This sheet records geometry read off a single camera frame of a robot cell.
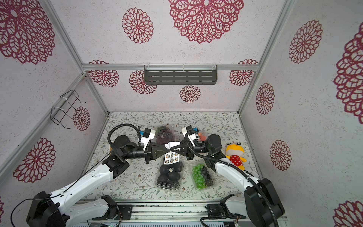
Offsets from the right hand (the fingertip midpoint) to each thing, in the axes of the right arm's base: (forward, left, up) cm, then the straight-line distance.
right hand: (170, 151), depth 63 cm
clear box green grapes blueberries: (-2, -17, -27) cm, 32 cm away
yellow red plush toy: (+14, -37, -25) cm, 47 cm away
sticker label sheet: (-2, 0, -2) cm, 3 cm away
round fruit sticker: (+1, +2, -22) cm, 22 cm away
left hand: (0, +1, -1) cm, 1 cm away
